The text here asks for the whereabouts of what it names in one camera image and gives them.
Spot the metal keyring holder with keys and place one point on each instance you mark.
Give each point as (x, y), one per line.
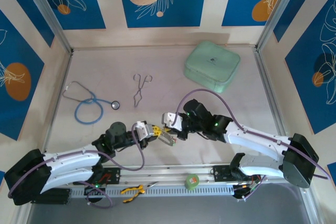
(168, 138)

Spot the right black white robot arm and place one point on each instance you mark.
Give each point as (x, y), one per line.
(296, 161)

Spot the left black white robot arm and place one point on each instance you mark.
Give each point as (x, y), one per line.
(26, 176)

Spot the blue stethoscope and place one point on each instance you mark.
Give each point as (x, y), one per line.
(115, 105)

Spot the metal forceps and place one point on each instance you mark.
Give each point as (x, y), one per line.
(139, 90)

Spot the green tape roll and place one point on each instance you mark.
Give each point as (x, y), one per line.
(192, 181)

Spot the mint green zip case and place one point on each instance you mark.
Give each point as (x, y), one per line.
(210, 61)

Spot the grey metal sheet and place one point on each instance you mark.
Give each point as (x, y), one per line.
(183, 211)

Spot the black box stack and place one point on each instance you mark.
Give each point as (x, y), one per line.
(56, 197)

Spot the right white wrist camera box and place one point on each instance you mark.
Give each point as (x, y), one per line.
(172, 120)

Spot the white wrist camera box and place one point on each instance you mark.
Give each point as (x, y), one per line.
(172, 120)
(143, 129)

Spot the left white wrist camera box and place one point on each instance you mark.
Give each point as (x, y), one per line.
(143, 129)

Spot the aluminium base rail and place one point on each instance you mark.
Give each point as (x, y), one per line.
(162, 172)

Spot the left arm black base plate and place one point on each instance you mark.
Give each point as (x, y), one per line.
(113, 175)

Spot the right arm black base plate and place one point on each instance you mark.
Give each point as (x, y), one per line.
(220, 172)

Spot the aluminium table side rail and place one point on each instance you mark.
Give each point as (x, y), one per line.
(265, 77)
(56, 90)

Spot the aluminium frame post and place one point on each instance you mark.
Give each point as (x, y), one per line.
(47, 11)
(275, 11)

